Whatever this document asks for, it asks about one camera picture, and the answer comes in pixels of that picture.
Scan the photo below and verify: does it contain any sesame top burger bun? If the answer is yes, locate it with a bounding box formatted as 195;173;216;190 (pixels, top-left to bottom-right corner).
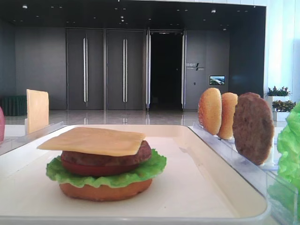
198;88;222;135

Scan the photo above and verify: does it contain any flat yellow cheese slice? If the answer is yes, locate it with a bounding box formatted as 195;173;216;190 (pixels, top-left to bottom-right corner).
37;127;146;157

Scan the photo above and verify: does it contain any brown meat patty in burger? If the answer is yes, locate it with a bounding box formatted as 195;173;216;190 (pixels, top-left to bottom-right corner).
61;141;152;166

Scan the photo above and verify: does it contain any red tomato slice in burger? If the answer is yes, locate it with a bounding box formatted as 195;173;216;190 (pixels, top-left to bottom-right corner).
61;159;139;177

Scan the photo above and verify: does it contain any upright brown meat patty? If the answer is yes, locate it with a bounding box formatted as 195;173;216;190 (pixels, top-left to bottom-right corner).
232;92;274;165

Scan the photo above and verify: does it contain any green lettuce leaf in burger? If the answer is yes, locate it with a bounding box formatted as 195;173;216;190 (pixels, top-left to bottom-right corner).
46;149;167;188

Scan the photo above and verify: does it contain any upright yellow cheese slice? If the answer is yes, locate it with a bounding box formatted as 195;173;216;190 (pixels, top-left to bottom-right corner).
26;89;49;134

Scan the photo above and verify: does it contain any white cheese support block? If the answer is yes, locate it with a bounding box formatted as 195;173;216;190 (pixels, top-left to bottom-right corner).
24;118;28;135

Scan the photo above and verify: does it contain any upright green lettuce leaf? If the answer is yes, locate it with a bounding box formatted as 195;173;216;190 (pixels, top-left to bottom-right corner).
277;104;300;188

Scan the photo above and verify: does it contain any upright red tomato slice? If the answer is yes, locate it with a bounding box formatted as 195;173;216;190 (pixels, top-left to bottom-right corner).
0;107;5;142

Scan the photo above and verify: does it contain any middle dark double door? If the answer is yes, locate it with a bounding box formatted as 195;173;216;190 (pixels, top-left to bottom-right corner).
107;30;143;110

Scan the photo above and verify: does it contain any dark double door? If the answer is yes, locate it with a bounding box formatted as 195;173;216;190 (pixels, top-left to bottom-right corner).
107;30;143;110
67;29;104;110

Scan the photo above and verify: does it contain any upright plain bun half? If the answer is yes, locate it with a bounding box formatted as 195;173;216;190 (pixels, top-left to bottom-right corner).
217;92;238;140

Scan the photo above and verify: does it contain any cream rectangular serving tray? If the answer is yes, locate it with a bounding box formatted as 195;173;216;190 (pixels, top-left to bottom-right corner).
0;125;270;225

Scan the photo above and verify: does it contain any left dark double door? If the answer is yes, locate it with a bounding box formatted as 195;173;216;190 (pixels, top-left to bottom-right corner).
67;29;104;110

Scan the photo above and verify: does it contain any bottom burger bun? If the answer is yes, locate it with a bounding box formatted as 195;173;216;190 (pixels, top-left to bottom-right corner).
60;179;152;202

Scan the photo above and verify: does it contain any upper potted plant box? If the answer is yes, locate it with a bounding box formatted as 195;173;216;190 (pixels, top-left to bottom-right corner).
266;86;291;109

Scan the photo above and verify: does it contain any potted plant box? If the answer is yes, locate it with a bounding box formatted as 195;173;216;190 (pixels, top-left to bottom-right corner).
272;100;296;121
266;86;291;109

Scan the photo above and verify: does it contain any lower potted plant box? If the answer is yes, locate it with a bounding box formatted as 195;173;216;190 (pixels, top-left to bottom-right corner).
272;100;296;121

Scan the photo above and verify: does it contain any dark green round table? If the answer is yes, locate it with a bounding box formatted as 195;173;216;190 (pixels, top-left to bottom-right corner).
1;95;27;116

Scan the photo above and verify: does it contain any wall mounted display screen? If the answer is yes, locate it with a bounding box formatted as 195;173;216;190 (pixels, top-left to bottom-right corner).
209;75;225;85

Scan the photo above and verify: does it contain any clear left long rail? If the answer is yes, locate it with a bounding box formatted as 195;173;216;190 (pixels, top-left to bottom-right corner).
0;122;64;155

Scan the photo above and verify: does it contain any clear long rail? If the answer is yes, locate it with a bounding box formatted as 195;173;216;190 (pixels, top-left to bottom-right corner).
0;122;64;155
192;121;299;225

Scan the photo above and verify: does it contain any clear lettuce holder rail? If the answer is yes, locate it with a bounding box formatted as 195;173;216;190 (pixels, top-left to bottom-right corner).
267;172;300;225

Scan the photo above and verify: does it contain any clear right long rail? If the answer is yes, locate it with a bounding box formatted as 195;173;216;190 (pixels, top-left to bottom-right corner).
192;121;299;225

